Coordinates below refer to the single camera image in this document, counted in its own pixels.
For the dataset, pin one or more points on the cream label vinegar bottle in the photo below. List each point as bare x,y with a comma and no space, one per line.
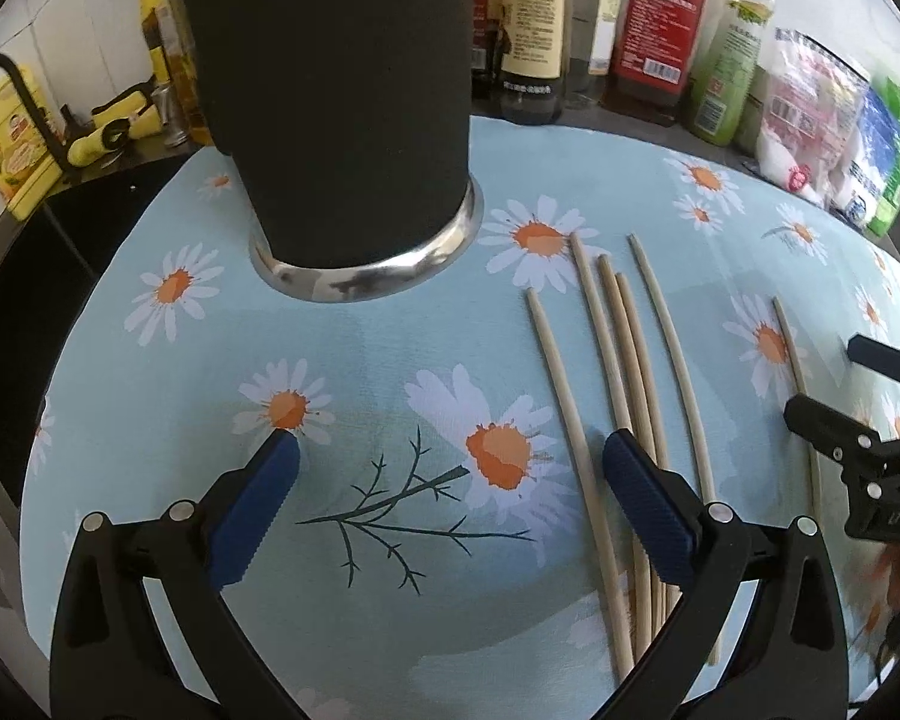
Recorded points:
531,67

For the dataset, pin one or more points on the yellow green oil bottle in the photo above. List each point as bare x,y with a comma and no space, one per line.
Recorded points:
170,45

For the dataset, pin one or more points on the green label bottle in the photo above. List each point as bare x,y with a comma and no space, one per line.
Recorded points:
722,83

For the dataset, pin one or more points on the black kitchen sink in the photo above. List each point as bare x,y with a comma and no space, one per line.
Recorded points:
49,265

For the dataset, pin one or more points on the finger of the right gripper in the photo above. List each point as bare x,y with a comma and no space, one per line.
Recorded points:
874,355
831,433

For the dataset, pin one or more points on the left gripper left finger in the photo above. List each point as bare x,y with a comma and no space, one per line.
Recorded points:
109,658

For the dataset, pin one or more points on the yellow detergent bottle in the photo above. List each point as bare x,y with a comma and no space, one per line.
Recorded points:
27,168

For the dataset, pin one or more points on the red label oil bottle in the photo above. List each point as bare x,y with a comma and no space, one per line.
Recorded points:
654,47

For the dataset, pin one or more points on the red label dark bottle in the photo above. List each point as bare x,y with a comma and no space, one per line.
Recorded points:
482,43

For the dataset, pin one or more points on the clear yellow cap bottle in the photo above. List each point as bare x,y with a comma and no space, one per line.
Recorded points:
593,33

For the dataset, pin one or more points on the pink white sugar bag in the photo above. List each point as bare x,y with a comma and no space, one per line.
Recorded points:
811,106

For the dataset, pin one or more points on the daisy pattern blue tablecloth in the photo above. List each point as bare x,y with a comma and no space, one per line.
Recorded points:
434,560

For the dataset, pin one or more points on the black chopstick holder cup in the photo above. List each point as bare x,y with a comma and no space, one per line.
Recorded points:
349,124

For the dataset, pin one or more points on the blue white salt bag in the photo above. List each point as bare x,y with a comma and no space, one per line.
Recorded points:
869,158

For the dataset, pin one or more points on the yellow cleaning brush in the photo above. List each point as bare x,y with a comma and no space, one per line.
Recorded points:
131,116

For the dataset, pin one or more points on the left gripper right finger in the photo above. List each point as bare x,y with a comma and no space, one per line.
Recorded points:
790,659

